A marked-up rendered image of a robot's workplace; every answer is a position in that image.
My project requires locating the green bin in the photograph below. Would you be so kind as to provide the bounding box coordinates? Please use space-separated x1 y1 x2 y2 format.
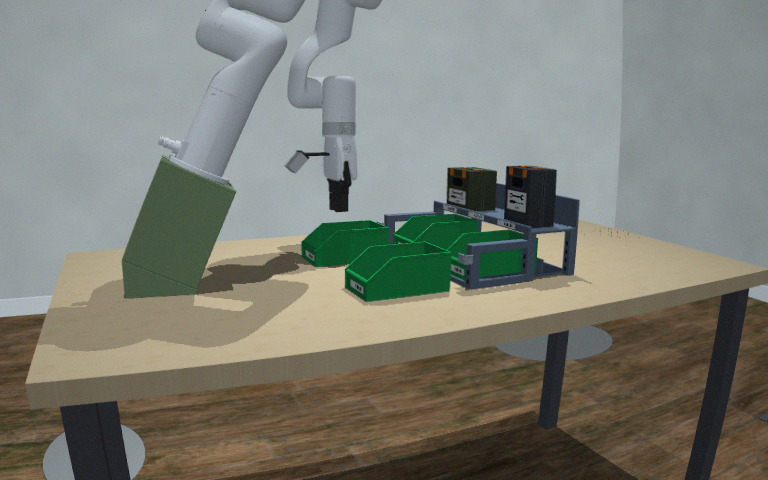
395 214 477 250
303 220 389 267
447 230 538 281
347 242 452 302

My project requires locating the olive green tool case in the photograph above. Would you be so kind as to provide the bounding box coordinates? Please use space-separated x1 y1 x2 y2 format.
447 167 497 211

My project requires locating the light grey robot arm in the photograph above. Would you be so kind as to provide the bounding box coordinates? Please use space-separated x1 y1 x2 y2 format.
158 0 382 185

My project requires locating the black tool case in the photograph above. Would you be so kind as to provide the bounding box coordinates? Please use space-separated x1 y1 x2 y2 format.
504 165 557 228

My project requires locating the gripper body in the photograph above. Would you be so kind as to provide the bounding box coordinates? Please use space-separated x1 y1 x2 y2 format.
322 134 357 181

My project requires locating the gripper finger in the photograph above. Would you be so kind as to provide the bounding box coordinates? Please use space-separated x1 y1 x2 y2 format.
334 161 352 212
327 178 336 210

